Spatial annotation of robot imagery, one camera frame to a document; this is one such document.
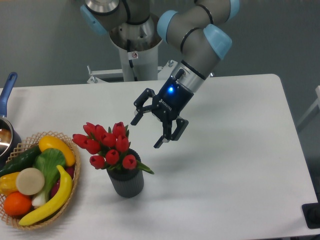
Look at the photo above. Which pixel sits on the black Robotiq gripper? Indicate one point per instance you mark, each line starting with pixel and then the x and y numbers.
pixel 166 106

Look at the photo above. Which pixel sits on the red tulip bouquet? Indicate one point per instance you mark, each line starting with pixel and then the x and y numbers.
pixel 109 148

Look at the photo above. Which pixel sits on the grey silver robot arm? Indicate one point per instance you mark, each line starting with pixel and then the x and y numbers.
pixel 137 33

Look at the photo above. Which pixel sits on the dark grey ribbed vase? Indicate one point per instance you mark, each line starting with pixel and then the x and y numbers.
pixel 126 177

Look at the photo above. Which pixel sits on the dark red vegetable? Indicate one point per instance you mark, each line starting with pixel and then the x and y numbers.
pixel 71 171

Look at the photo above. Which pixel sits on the yellow banana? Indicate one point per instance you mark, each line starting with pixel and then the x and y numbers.
pixel 54 204

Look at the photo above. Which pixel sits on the yellow squash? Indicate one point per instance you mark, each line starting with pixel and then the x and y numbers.
pixel 52 142

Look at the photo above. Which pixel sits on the green bok choy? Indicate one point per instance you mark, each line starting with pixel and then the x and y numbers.
pixel 47 163

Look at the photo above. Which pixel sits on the woven wicker basket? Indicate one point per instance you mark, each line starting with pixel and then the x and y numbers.
pixel 28 143

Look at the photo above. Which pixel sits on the green cucumber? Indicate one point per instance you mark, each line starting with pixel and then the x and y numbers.
pixel 25 160

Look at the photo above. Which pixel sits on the beige round disc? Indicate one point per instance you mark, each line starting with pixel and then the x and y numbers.
pixel 30 181

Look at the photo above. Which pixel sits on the yellow bell pepper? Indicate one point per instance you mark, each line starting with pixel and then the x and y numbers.
pixel 8 183

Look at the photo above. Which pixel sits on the orange fruit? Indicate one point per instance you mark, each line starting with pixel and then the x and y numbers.
pixel 17 204

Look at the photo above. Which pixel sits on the black device at table edge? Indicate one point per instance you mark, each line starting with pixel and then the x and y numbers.
pixel 311 212

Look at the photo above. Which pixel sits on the blue handled saucepan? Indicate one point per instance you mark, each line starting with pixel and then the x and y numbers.
pixel 9 138

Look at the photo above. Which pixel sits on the white furniture frame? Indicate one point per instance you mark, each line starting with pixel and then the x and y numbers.
pixel 312 111

